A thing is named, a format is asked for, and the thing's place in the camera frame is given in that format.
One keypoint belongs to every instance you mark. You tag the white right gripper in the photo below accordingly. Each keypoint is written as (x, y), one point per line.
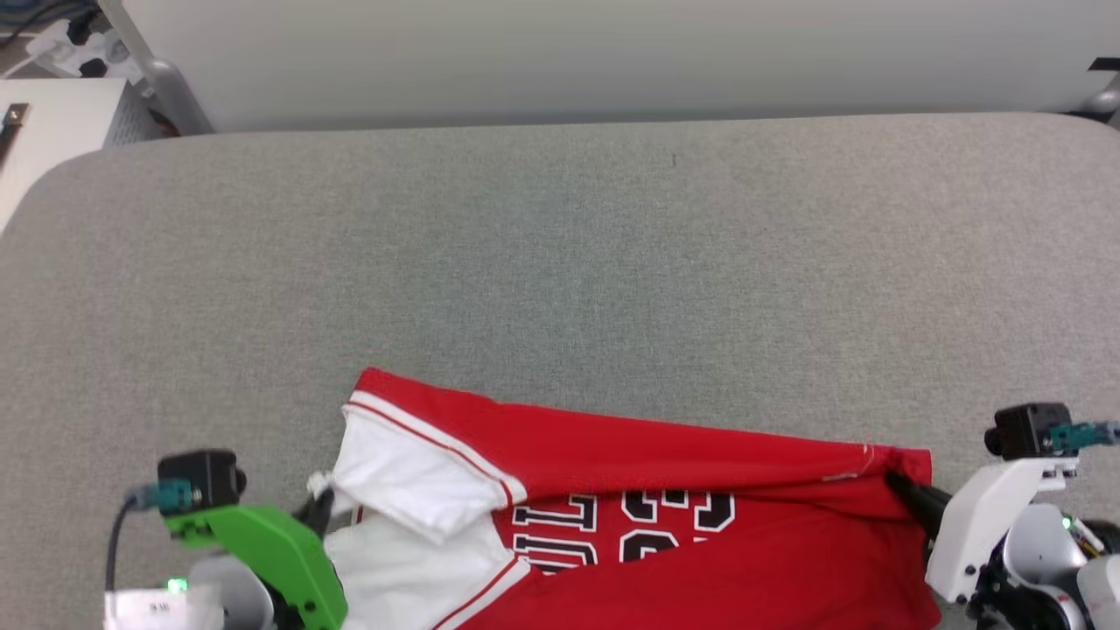
(984, 525)

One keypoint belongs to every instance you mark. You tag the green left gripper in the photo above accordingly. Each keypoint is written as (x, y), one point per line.
(271, 547)

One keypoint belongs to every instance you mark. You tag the red white basketball jersey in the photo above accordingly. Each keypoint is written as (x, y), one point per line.
(656, 455)

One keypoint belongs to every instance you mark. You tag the grey metal partition leg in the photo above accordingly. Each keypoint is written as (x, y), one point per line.
(171, 96)

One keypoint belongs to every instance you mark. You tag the grey round partition foot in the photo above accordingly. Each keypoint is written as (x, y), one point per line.
(1104, 101)

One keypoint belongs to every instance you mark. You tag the white case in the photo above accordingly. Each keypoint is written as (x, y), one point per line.
(61, 122)

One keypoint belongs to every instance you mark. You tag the black tape strip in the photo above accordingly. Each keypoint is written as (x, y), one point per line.
(1104, 64)

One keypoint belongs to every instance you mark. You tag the white power strip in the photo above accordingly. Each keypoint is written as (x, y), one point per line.
(66, 52)

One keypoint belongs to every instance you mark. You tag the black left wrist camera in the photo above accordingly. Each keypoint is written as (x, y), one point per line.
(201, 477)

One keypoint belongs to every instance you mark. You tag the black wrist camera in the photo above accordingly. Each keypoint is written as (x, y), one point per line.
(201, 477)
(1028, 430)

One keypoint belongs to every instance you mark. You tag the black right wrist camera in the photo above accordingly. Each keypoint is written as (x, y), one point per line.
(1028, 430)

